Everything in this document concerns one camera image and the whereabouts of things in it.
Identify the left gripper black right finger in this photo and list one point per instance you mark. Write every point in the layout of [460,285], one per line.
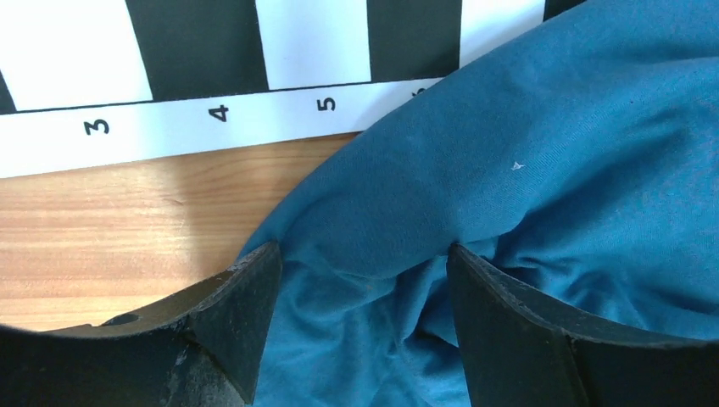
[521,347]

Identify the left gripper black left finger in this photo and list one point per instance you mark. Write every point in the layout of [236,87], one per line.
[201,346]

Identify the blue shirt garment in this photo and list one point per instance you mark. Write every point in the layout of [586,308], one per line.
[581,157]

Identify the black white checkerboard sheet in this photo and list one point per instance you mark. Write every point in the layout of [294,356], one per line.
[90,83]

